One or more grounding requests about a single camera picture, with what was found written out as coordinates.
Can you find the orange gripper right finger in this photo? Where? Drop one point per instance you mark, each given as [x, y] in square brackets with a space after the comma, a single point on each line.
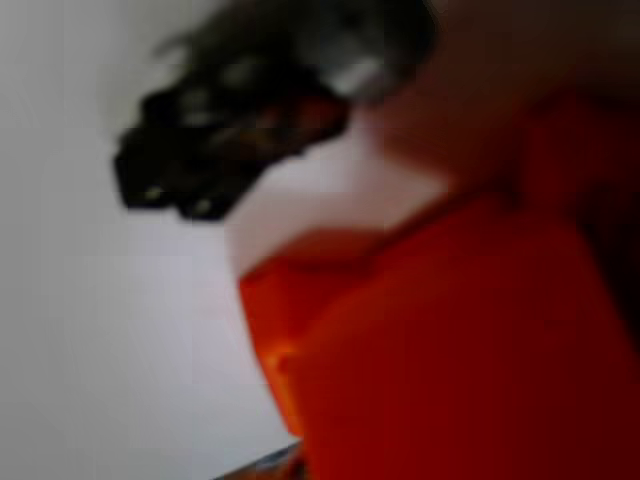
[525, 100]

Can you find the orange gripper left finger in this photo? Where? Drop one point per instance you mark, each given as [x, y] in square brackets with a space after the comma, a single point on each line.
[450, 350]

